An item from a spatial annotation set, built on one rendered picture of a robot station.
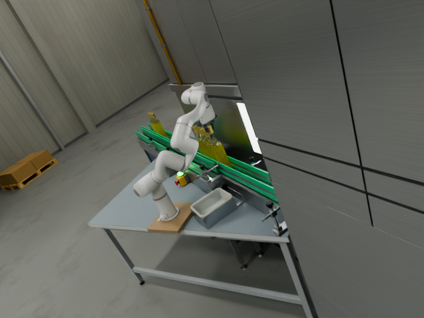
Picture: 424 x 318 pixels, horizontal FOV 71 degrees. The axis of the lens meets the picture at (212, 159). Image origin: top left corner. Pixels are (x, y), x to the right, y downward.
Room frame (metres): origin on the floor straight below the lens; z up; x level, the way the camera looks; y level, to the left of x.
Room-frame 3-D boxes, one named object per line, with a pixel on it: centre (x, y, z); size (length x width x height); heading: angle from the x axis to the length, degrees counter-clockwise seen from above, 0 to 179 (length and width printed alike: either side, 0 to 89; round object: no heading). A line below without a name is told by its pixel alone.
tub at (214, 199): (1.49, 0.10, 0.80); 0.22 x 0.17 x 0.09; 110
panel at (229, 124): (1.59, -0.24, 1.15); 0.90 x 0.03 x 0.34; 20
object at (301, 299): (1.63, 0.39, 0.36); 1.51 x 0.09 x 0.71; 52
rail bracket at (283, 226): (1.03, -0.17, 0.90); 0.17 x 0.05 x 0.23; 110
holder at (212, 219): (1.50, 0.08, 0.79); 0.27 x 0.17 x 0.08; 110
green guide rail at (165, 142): (2.51, 0.30, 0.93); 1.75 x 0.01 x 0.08; 20
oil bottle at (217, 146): (1.70, -0.06, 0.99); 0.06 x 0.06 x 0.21; 21
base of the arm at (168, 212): (1.63, 0.39, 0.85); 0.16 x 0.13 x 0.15; 136
